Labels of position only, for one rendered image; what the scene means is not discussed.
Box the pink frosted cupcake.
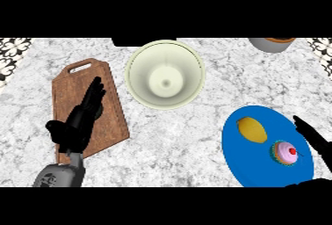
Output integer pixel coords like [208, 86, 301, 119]
[270, 140, 301, 167]

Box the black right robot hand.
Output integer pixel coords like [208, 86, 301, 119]
[283, 114, 332, 188]

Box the cream bowl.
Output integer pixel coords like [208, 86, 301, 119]
[124, 40, 208, 111]

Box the brown wooden cutting board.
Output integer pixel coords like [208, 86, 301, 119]
[50, 57, 131, 165]

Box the blue plate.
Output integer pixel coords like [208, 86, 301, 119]
[220, 105, 316, 188]

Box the black appliance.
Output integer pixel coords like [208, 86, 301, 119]
[111, 37, 177, 47]

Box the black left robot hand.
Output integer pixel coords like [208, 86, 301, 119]
[44, 76, 108, 155]

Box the yellow lemon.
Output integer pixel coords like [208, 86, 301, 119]
[236, 116, 269, 144]

